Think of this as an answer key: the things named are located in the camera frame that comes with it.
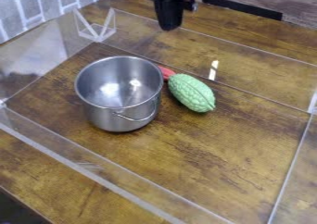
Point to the clear acrylic enclosure wall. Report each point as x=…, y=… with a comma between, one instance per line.
x=234, y=166

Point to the green bitter gourd toy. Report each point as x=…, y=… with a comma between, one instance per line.
x=191, y=93

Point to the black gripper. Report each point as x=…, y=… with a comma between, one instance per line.
x=169, y=12

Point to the clear acrylic corner bracket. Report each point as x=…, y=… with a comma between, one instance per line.
x=92, y=31

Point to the pink spoon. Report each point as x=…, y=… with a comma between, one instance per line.
x=165, y=72

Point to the stainless steel pot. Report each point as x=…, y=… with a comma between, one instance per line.
x=119, y=89

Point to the black wall strip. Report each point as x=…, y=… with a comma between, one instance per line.
x=252, y=10

